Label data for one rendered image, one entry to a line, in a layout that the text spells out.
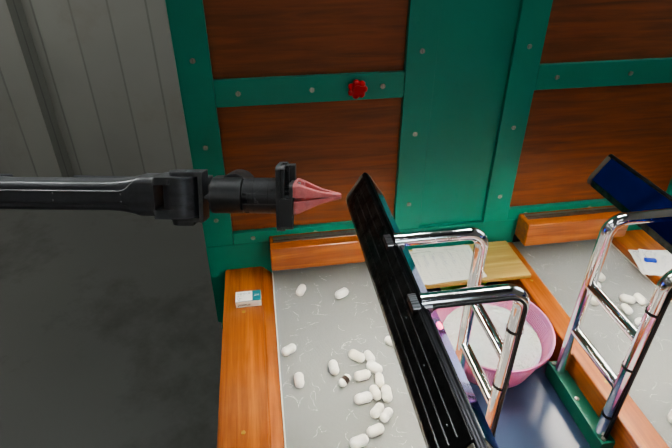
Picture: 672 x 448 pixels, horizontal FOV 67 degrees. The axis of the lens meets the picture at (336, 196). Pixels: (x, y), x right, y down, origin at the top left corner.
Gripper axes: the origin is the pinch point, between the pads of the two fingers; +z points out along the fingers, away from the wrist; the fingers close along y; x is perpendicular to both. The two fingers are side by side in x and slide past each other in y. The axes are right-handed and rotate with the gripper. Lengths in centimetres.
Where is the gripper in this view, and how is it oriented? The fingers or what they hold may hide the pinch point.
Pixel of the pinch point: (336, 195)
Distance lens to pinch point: 79.9
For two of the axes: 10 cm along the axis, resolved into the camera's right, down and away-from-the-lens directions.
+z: 10.0, 0.1, -0.2
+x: -0.2, 2.0, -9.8
